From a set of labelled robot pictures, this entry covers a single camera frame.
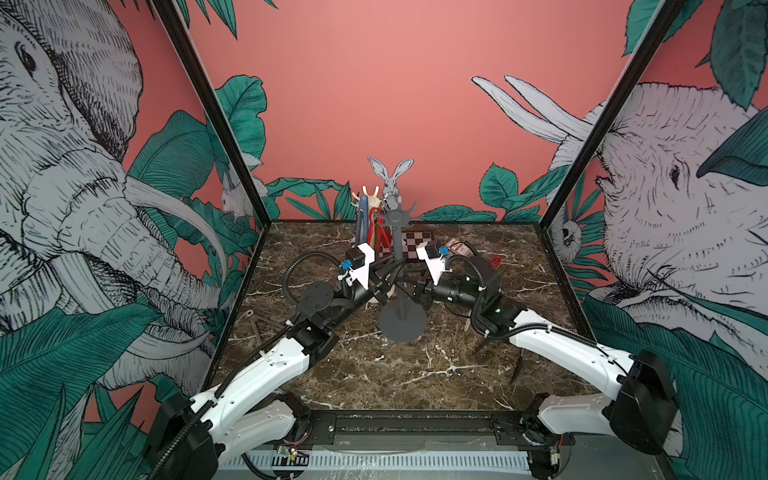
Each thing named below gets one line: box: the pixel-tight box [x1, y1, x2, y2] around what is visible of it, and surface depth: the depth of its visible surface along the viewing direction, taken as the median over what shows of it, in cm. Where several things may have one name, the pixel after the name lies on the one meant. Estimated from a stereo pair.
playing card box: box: [445, 238, 469, 255], surface depth 114 cm
